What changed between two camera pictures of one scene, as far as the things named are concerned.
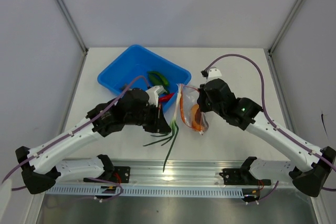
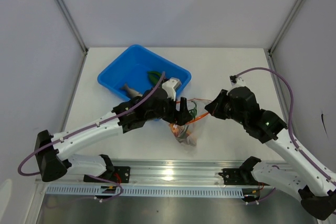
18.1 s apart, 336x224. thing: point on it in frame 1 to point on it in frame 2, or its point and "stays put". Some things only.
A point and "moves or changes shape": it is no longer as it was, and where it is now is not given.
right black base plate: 242,177 stays put
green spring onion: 174,130 to 193,111
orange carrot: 197,119 to 173,127
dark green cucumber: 155,78 stays put
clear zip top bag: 192,115 moves or changes shape
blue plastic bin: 138,61 stays put
